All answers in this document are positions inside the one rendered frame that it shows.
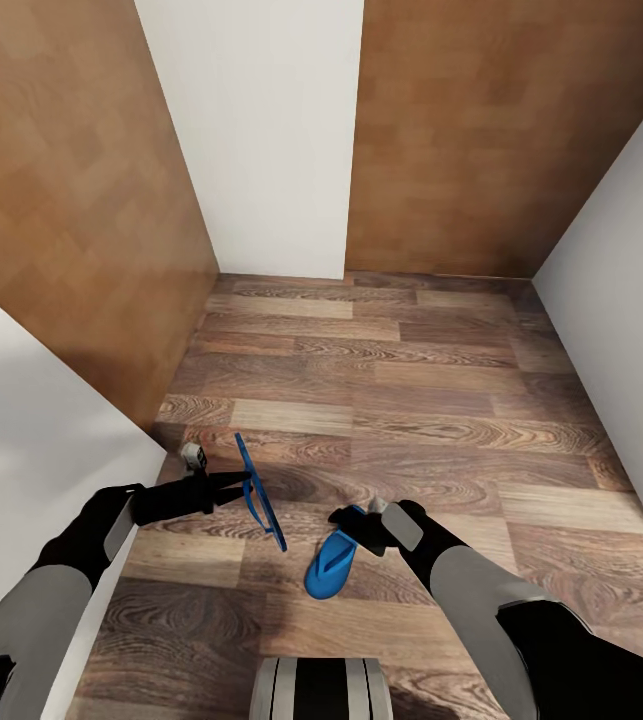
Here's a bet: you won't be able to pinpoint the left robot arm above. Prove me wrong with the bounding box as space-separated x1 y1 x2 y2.
0 441 252 720

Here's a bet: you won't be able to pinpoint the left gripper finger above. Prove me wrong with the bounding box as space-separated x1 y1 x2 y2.
206 471 252 500
212 485 244 506

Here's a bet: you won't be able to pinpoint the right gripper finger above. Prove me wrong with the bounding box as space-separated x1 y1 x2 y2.
328 507 347 525

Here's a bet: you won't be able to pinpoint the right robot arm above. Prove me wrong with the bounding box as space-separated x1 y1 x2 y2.
328 495 643 720

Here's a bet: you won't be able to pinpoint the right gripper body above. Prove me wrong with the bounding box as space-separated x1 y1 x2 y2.
338 505 386 557

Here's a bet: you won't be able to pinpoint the sandal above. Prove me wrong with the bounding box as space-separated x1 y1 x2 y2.
305 527 359 599
235 433 287 551

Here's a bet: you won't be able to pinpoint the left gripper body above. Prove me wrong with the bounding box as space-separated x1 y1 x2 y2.
159 468 214 520

